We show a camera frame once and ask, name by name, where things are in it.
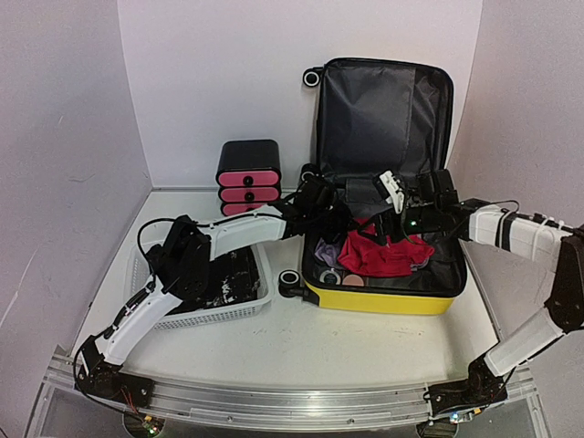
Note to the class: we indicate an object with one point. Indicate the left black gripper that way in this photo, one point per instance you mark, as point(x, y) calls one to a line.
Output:
point(347, 222)

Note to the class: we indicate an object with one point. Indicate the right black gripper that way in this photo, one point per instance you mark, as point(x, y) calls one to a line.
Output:
point(382, 227)

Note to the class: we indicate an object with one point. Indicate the purple garment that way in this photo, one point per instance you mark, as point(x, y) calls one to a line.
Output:
point(328, 253)

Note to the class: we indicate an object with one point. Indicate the red t-shirt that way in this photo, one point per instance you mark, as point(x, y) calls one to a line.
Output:
point(361, 256)

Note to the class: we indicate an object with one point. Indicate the black white patterned garment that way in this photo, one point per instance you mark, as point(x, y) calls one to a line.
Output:
point(233, 279)

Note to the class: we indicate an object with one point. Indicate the yellow Pikachu hard-shell suitcase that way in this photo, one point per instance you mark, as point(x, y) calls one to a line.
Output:
point(373, 116)

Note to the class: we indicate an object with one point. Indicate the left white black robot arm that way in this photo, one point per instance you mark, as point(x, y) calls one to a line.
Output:
point(180, 271)

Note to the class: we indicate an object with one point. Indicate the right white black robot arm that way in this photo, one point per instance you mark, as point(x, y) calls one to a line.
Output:
point(531, 267)

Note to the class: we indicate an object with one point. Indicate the black pink drawer organizer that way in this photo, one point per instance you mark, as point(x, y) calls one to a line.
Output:
point(248, 175)

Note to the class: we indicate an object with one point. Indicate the pink powder makeup compact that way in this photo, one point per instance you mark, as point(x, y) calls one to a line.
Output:
point(354, 280)

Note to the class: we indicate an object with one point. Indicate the white perforated plastic basket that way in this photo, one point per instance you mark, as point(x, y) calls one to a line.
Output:
point(266, 293)

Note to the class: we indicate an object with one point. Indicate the small green circuit board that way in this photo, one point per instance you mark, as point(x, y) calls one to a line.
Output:
point(144, 429)

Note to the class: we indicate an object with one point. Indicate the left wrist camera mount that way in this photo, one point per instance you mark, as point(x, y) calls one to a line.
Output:
point(314, 194)

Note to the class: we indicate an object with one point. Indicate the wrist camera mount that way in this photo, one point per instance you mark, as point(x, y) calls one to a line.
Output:
point(314, 194)
point(429, 188)

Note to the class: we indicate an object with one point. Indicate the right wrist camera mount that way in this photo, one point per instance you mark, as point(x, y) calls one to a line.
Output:
point(429, 188)

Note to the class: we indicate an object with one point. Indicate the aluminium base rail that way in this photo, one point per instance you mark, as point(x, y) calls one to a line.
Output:
point(279, 409)

